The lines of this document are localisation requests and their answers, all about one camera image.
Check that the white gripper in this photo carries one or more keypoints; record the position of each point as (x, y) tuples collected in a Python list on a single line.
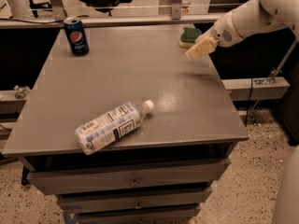
[(222, 32)]

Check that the green and yellow sponge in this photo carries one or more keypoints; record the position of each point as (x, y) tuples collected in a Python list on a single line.
[(188, 37)]

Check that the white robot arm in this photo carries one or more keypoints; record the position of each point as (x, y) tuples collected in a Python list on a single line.
[(258, 17)]

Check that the blue pepsi can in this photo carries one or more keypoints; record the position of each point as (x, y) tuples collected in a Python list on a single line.
[(76, 36)]

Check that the grey side shelf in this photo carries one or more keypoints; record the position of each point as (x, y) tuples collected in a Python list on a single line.
[(252, 89)]

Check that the grey drawer cabinet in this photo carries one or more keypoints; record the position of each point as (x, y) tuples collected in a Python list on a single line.
[(131, 133)]

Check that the clear plastic water bottle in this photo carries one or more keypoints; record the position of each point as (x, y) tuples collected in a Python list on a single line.
[(111, 126)]

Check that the bottom grey drawer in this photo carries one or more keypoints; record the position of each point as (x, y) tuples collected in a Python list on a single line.
[(139, 216)]

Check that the grey drawer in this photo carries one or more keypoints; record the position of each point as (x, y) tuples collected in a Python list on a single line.
[(134, 200), (139, 216), (141, 175)]

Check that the small shiny metal object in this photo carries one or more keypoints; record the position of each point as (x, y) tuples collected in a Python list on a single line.
[(21, 91)]

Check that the middle grey drawer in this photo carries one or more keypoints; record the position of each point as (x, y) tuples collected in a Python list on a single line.
[(134, 200)]

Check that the top grey drawer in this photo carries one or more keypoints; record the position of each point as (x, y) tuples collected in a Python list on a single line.
[(141, 175)]

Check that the grey metal rail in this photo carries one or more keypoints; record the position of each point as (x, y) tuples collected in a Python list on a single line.
[(110, 21)]

